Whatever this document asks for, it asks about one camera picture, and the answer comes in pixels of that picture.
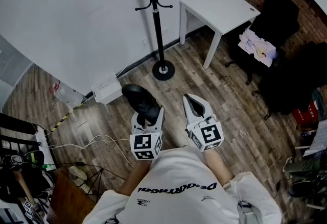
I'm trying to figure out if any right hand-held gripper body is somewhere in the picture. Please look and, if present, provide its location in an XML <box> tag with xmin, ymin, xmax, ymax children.
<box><xmin>185</xmin><ymin>114</ymin><xmax>225</xmax><ymax>153</ymax></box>

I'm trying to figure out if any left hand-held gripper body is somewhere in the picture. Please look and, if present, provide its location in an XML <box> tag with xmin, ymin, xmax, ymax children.
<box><xmin>129</xmin><ymin>123</ymin><xmax>165</xmax><ymax>161</ymax></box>

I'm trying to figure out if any black metal coat rack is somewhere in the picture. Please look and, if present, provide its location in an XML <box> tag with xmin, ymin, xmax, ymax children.
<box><xmin>134</xmin><ymin>0</ymin><xmax>176</xmax><ymax>82</ymax></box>

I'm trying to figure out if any person's left forearm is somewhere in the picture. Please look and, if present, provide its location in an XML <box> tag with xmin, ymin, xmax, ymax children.
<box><xmin>118</xmin><ymin>158</ymin><xmax>152</xmax><ymax>196</ymax></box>

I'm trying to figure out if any person's right forearm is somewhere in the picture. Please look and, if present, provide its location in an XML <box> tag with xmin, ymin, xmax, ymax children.
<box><xmin>203</xmin><ymin>150</ymin><xmax>235</xmax><ymax>186</ymax></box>

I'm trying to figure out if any white air purifier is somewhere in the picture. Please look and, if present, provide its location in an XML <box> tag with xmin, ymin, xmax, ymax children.
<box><xmin>90</xmin><ymin>72</ymin><xmax>123</xmax><ymax>105</ymax></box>

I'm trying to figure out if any person's white printed shirt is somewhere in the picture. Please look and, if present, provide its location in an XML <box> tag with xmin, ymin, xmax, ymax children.
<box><xmin>83</xmin><ymin>146</ymin><xmax>282</xmax><ymax>224</ymax></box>

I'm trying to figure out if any black tripod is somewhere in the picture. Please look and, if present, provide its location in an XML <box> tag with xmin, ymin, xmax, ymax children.
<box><xmin>78</xmin><ymin>166</ymin><xmax>106</xmax><ymax>203</ymax></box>

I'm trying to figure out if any yellow black striped tape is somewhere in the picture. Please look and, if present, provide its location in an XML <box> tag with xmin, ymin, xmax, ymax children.
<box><xmin>50</xmin><ymin>96</ymin><xmax>93</xmax><ymax>133</ymax></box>

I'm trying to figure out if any cream slipper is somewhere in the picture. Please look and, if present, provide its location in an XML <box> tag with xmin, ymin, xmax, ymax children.
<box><xmin>67</xmin><ymin>165</ymin><xmax>90</xmax><ymax>190</ymax></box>

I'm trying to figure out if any clear plastic bottle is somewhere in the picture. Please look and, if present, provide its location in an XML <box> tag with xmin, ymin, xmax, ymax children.
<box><xmin>48</xmin><ymin>79</ymin><xmax>84</xmax><ymax>109</ymax></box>

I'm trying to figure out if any white printed cloth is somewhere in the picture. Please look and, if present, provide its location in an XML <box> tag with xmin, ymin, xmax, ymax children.
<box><xmin>238</xmin><ymin>28</ymin><xmax>278</xmax><ymax>68</ymax></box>

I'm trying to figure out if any white power strip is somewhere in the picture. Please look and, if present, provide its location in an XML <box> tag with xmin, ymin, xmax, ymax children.
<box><xmin>35</xmin><ymin>126</ymin><xmax>53</xmax><ymax>166</ymax></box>

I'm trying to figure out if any red box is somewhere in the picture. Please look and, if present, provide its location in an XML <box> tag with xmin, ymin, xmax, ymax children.
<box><xmin>292</xmin><ymin>100</ymin><xmax>320</xmax><ymax>126</ymax></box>

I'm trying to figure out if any green shoe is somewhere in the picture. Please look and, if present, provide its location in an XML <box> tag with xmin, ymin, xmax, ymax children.
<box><xmin>282</xmin><ymin>156</ymin><xmax>320</xmax><ymax>174</ymax></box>

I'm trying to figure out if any white table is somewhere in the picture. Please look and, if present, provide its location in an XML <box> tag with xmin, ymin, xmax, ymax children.
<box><xmin>178</xmin><ymin>0</ymin><xmax>262</xmax><ymax>70</ymax></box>

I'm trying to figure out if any black shoe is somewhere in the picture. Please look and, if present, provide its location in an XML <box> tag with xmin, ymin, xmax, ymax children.
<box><xmin>287</xmin><ymin>179</ymin><xmax>323</xmax><ymax>198</ymax></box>

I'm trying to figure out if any white cable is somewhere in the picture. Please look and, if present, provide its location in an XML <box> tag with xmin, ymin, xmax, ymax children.
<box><xmin>48</xmin><ymin>134</ymin><xmax>135</xmax><ymax>168</ymax></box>

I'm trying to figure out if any grey shoulder strap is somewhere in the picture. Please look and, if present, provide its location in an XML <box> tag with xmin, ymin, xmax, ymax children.
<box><xmin>237</xmin><ymin>201</ymin><xmax>264</xmax><ymax>224</ymax></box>

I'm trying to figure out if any black metal shelf frame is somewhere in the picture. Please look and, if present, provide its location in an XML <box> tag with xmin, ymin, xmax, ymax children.
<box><xmin>0</xmin><ymin>112</ymin><xmax>59</xmax><ymax>167</ymax></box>

